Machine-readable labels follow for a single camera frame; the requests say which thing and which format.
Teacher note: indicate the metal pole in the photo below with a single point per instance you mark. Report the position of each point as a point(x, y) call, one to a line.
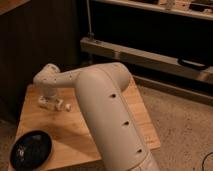
point(90, 31)

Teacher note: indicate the wooden shelf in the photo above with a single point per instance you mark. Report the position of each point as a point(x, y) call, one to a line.
point(176, 7)

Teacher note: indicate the white plastic bottle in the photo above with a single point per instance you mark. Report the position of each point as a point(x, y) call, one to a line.
point(66, 106)

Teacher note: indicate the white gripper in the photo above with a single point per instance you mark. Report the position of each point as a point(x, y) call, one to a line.
point(53, 97)

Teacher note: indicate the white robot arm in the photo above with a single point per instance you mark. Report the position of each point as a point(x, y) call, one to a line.
point(98, 89)

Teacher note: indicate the black ceramic bowl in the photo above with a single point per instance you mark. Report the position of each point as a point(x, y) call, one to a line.
point(31, 151)

